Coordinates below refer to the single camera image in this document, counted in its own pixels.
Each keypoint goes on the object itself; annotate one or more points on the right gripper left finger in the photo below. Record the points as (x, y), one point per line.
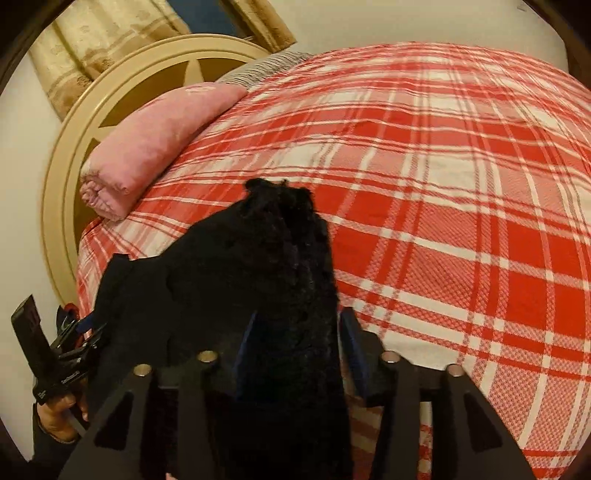
(183, 418)

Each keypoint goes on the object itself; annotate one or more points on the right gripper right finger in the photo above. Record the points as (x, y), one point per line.
(470, 440)

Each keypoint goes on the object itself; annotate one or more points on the black pants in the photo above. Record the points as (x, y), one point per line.
(253, 283)

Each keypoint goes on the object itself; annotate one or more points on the person's left hand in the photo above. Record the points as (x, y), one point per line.
(53, 415)

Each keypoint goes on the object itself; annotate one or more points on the pink pillow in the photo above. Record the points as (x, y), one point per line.
(121, 167)

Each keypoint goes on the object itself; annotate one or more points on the red plaid bedsheet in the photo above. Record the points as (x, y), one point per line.
(456, 184)

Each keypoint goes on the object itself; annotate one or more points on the cream round headboard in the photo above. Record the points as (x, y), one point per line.
(125, 87)

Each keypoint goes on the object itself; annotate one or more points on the beige patterned curtain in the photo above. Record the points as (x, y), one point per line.
(91, 35)

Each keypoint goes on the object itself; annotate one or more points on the grey striped pillow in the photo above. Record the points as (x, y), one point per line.
(252, 73)

